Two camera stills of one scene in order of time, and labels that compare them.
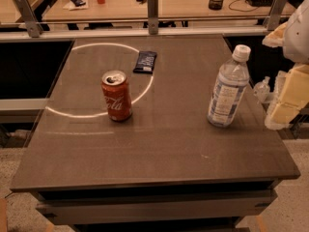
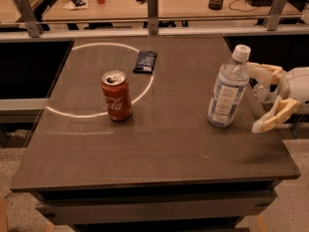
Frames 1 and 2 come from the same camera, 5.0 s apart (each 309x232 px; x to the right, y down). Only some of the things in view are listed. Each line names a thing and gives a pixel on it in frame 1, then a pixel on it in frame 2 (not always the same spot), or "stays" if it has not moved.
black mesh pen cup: x=215 y=2 stays
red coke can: x=117 y=93 stays
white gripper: x=297 y=36 → x=296 y=85
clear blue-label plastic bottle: x=230 y=89 stays
